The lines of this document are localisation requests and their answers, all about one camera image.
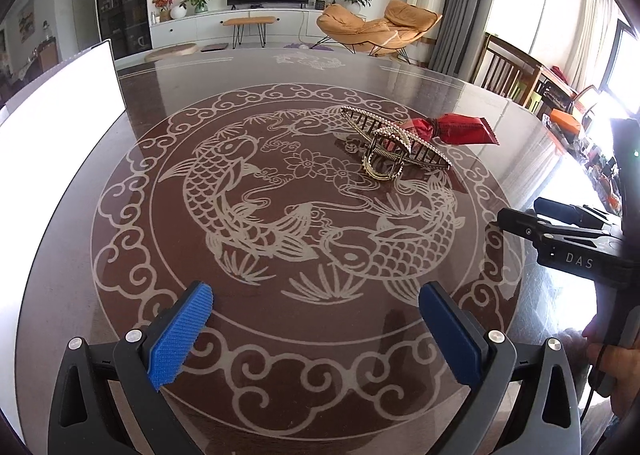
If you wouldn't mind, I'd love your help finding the red snack packet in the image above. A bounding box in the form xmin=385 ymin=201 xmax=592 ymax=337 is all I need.
xmin=400 ymin=114 xmax=499 ymax=145

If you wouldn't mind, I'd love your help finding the red flower vase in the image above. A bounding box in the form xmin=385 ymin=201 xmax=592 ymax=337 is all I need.
xmin=152 ymin=0 xmax=176 ymax=22

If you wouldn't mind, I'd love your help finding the wooden dining chair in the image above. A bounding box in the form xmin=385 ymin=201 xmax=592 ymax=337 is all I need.
xmin=471 ymin=33 xmax=542 ymax=106

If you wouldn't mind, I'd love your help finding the orange lounge chair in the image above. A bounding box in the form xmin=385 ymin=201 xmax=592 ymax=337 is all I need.
xmin=317 ymin=0 xmax=442 ymax=56

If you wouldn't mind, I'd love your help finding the white tv cabinet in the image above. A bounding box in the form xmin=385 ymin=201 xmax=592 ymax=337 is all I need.
xmin=150 ymin=8 xmax=326 ymax=49

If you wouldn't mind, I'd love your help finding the beaded hair claw clip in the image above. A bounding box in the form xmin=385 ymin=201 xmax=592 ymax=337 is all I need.
xmin=340 ymin=105 xmax=451 ymax=181

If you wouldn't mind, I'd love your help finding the wooden bench stool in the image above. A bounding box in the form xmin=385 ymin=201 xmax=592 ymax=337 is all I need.
xmin=221 ymin=16 xmax=278 ymax=49

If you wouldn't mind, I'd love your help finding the person right hand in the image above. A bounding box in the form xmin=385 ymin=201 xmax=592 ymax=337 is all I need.
xmin=582 ymin=316 xmax=640 ymax=419

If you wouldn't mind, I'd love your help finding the grey curtain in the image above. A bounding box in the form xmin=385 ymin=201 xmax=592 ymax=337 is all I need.
xmin=428 ymin=0 xmax=492 ymax=82

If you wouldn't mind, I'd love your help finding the orange box on sideboard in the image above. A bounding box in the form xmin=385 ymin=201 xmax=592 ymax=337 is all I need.
xmin=549 ymin=108 xmax=582 ymax=136

